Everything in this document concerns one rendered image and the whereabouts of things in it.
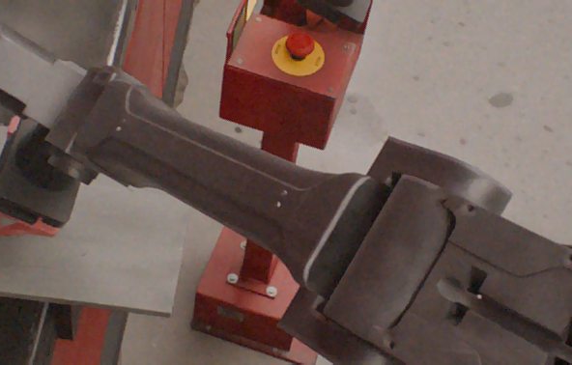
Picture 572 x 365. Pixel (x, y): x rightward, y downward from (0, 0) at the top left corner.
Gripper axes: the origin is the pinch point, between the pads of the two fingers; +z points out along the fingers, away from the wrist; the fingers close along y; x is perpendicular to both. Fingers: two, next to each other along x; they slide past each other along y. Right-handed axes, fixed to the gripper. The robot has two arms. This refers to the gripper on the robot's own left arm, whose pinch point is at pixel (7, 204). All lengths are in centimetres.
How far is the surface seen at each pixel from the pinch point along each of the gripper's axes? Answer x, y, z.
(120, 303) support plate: 11.2, 7.6, -4.4
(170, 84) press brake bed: 44, -97, 87
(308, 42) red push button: 32, -45, 6
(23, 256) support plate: 2.8, 4.4, -0.1
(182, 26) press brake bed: 43, -114, 87
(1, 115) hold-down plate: -0.9, -17.8, 12.7
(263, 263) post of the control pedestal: 60, -47, 61
